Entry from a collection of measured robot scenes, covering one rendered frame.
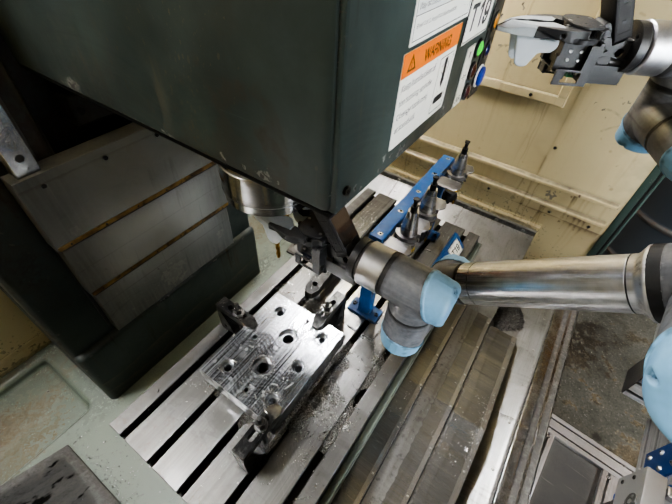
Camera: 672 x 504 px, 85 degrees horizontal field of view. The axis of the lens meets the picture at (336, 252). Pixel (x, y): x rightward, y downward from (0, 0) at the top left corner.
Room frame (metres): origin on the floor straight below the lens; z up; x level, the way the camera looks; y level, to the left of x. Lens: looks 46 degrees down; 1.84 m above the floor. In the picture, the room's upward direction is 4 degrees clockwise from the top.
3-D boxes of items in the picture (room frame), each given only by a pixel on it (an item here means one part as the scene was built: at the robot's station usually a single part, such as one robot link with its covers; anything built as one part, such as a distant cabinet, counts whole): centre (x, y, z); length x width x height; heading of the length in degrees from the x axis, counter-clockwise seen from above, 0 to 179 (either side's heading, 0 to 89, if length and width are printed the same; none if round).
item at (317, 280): (0.79, 0.02, 0.93); 0.26 x 0.05 x 0.06; 153
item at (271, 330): (0.46, 0.14, 0.97); 0.29 x 0.23 x 0.05; 148
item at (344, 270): (0.44, 0.01, 1.40); 0.12 x 0.08 x 0.09; 58
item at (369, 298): (0.67, -0.10, 1.05); 0.10 x 0.05 x 0.30; 58
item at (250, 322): (0.56, 0.25, 0.97); 0.13 x 0.03 x 0.15; 58
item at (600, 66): (0.64, -0.37, 1.67); 0.12 x 0.08 x 0.09; 88
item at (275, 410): (0.27, 0.14, 0.97); 0.13 x 0.03 x 0.15; 148
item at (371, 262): (0.40, -0.06, 1.41); 0.08 x 0.05 x 0.08; 148
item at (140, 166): (0.74, 0.49, 1.16); 0.48 x 0.05 x 0.51; 148
